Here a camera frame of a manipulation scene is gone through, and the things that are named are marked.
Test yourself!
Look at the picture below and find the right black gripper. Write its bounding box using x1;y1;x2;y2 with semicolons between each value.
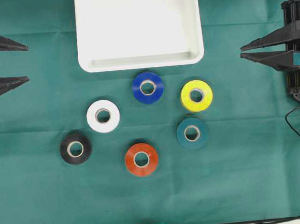
240;0;300;102

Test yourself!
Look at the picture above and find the black tape roll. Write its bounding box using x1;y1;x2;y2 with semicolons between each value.
60;133;92;165

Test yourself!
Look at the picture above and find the yellow tape roll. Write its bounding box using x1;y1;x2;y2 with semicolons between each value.
180;80;213;112

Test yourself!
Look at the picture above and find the white tape roll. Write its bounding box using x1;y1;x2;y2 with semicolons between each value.
86;99;120;133

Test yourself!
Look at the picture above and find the orange tape roll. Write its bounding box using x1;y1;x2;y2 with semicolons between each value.
125;143;159;177

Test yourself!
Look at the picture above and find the teal tape roll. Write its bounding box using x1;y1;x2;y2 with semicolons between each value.
176;117;207;150

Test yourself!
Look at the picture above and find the blue tape roll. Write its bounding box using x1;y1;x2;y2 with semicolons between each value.
132;71;164;104

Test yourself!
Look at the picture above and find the green table cloth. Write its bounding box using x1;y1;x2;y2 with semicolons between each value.
0;0;300;224

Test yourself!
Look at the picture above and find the white plastic tray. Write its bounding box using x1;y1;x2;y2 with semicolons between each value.
74;0;205;72

